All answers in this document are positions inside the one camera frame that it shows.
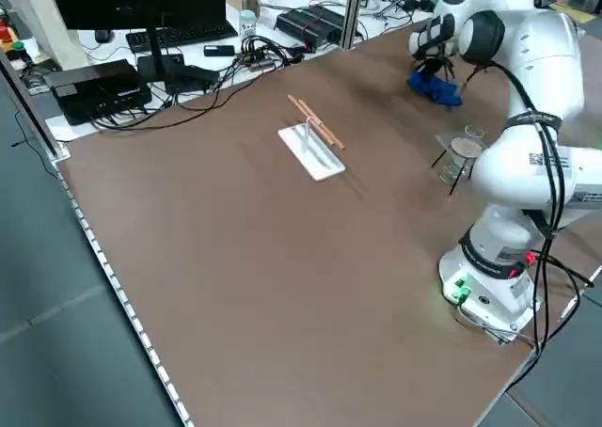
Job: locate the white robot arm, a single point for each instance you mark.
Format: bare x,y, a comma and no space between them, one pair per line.
541,60

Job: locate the black flat box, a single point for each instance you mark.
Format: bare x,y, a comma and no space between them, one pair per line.
94,88

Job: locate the white rack with wooden rods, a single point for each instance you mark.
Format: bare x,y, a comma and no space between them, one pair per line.
315,159

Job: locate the white desk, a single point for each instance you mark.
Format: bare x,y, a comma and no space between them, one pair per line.
117,53

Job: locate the black phone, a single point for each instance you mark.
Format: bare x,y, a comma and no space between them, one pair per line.
218,50

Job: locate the black mouse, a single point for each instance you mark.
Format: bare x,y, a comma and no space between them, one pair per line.
104,35

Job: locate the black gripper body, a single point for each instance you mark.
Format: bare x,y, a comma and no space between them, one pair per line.
433,52

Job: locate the glass beaker with cork lid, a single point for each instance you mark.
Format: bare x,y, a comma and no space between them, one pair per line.
456,161

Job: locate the blue rag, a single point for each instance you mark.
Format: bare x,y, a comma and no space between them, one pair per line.
439,90

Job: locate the black monitor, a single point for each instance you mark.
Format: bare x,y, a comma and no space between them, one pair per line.
136,1

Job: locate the green push button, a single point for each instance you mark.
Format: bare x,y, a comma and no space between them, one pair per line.
20,48

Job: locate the red emergency button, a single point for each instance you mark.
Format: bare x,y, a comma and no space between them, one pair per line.
4,33

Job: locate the aluminium post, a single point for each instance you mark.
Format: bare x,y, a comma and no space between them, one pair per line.
353,8

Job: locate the black power supply unit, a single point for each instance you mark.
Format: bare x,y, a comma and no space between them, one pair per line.
308,25

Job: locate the bottle with white cap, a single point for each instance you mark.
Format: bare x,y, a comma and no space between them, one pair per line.
248,25

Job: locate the white segmented edge strip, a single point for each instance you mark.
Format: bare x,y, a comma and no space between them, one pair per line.
117,286

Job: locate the black keyboard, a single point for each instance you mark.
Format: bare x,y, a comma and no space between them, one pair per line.
183,36

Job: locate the small glass beaker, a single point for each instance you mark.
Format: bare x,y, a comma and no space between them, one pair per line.
475,132

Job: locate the black power adapter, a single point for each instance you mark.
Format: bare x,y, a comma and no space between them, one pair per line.
193,78

